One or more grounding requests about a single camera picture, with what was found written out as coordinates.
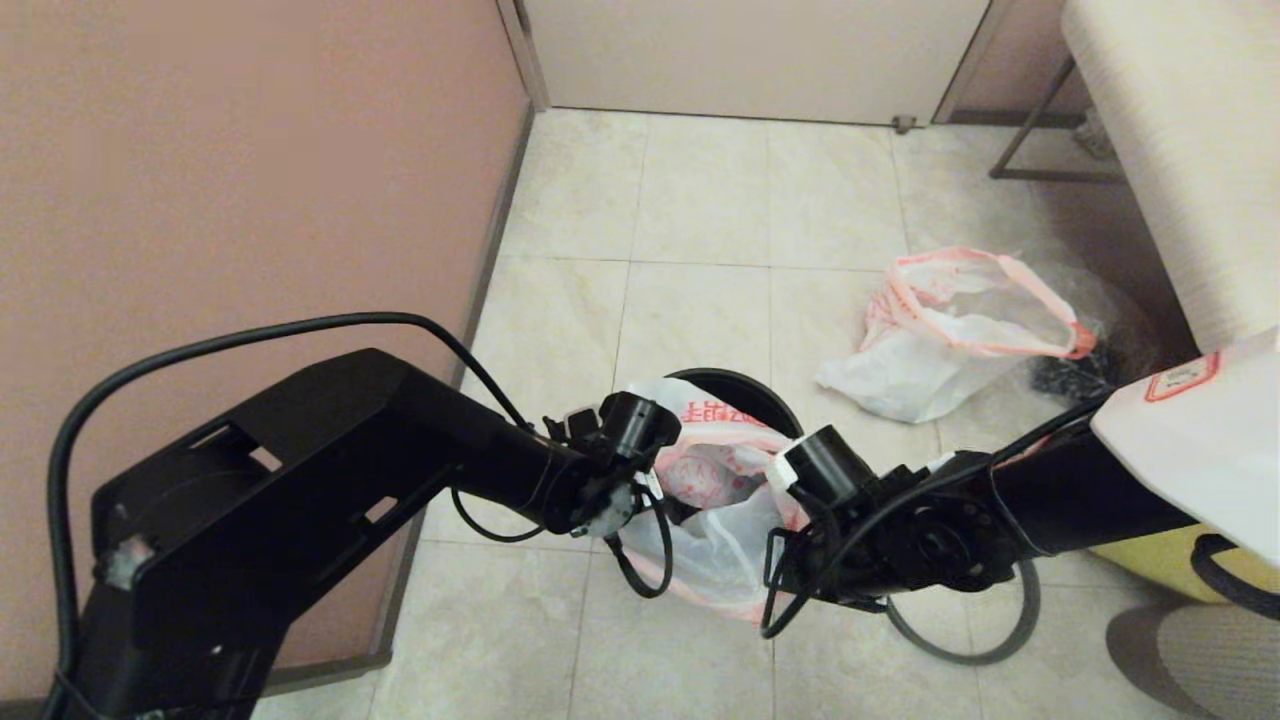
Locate white plastic bag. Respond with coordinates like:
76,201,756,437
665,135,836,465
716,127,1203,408
618,377,813,625

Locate grey plastic bin ring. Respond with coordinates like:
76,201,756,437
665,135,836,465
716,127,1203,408
884,558,1042,667

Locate white red bag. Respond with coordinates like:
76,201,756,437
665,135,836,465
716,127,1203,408
815,246,1098,424

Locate black round trash bin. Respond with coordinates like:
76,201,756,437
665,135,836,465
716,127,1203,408
664,367,805,438

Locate clear bag with black contents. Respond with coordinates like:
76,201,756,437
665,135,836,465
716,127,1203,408
1028,262,1161,403

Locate yellow fabric tote bag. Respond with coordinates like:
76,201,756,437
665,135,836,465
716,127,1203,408
1088,522,1280,604

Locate beige partition panel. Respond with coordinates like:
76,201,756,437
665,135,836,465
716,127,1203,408
520,0,996,129

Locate cream ribbed bench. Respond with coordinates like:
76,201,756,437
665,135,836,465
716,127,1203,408
1060,0,1280,353

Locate pink brown partition panel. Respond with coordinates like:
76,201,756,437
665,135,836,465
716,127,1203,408
0,0,534,701

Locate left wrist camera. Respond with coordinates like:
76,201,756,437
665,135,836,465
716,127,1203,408
543,406,603,443

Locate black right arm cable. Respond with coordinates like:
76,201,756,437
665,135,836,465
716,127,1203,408
758,395,1111,641

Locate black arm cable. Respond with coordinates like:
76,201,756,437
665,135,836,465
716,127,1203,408
758,395,1111,641
47,311,675,706

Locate dark metal bench frame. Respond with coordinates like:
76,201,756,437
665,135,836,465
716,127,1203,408
990,56,1126,182

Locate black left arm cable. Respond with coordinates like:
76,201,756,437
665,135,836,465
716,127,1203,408
47,311,675,706

